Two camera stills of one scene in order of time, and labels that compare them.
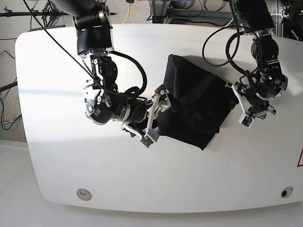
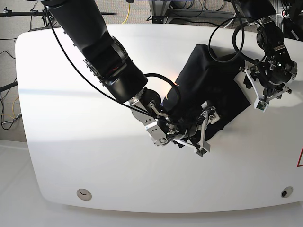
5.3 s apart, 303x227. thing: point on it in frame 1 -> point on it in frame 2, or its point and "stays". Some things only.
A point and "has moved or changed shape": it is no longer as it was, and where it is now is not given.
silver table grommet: x=84 y=194 stays
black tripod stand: x=48 y=13 stays
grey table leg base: x=159 y=9 stays
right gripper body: x=257 y=100 -> x=267 y=78
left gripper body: x=144 y=114 -> x=192 y=134
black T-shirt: x=201 y=100 has moved or changed shape
